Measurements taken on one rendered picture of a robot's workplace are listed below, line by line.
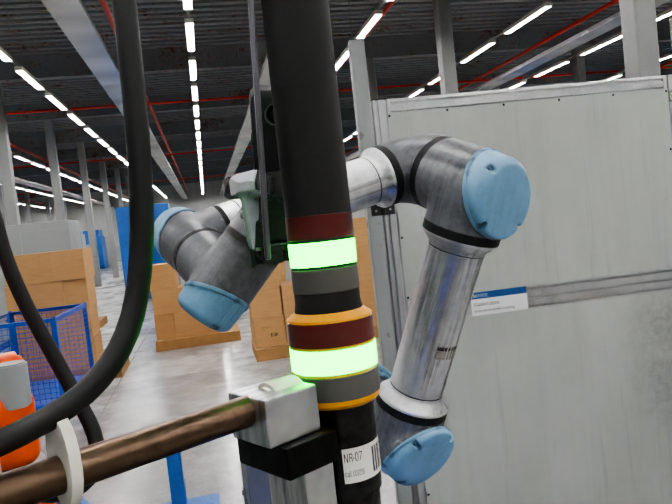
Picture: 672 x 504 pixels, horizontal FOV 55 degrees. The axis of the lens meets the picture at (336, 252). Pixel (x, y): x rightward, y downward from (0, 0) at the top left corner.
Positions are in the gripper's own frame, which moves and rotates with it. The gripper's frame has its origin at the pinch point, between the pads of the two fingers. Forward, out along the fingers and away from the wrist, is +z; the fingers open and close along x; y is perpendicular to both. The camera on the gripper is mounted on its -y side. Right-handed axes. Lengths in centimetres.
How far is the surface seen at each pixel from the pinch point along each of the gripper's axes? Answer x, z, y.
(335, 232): -0.9, 17.1, 4.4
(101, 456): 9.4, 23.1, 11.6
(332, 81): -1.6, 16.5, -2.8
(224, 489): 41, -358, 165
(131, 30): 6.8, 21.1, -4.5
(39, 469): 11.3, 24.1, 11.4
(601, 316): -113, -164, 48
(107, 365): 8.9, 22.5, 8.3
